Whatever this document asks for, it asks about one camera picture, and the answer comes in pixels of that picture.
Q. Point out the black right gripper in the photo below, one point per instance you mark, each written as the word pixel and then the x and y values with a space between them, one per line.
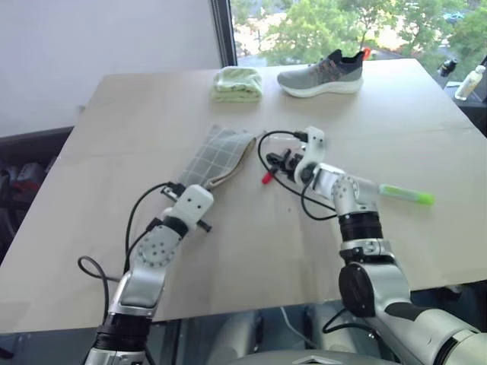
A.
pixel 293 163

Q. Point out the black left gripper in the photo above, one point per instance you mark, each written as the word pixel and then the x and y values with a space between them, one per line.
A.
pixel 205 227

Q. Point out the small red pen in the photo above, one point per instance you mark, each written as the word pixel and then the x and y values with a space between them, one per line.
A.
pixel 268 178

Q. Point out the grey checked cloth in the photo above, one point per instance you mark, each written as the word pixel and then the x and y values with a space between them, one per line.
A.
pixel 217 156

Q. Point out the green highlighter pen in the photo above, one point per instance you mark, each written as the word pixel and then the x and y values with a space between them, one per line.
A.
pixel 414 196

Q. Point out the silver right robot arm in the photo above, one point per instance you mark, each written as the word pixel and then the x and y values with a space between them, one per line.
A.
pixel 380 281

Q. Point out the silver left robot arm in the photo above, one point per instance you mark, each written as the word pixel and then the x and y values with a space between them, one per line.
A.
pixel 141 281

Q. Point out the folded light green towel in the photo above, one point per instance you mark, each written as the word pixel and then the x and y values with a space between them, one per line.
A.
pixel 236 84

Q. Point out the grey knit sneaker white sole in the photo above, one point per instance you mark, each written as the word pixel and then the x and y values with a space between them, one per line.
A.
pixel 319 78

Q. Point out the grey robot torso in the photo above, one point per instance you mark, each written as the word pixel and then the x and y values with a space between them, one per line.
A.
pixel 304 359

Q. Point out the small black device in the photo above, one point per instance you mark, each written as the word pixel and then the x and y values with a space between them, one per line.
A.
pixel 447 66

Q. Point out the dark side table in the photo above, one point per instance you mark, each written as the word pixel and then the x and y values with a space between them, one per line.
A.
pixel 472 114

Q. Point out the white plastic bottle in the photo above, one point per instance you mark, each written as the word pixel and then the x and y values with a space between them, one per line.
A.
pixel 470 83

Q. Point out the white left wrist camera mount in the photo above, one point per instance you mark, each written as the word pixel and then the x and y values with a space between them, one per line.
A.
pixel 194 203

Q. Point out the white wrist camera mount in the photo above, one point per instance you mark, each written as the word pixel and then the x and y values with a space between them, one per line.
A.
pixel 194 203
pixel 314 148

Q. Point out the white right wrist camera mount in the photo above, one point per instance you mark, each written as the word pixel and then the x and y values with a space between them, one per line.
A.
pixel 314 148

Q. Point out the black window frame post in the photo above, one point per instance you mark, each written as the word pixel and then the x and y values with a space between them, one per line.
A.
pixel 224 34

